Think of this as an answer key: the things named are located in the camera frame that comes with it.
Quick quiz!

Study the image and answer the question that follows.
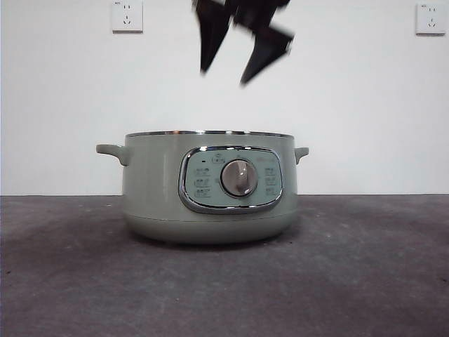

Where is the pale green electric pot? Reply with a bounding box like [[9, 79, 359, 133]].
[[95, 129, 310, 246]]

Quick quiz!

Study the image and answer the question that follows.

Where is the white wall socket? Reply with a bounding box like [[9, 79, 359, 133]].
[[415, 3, 447, 36], [112, 0, 144, 34]]

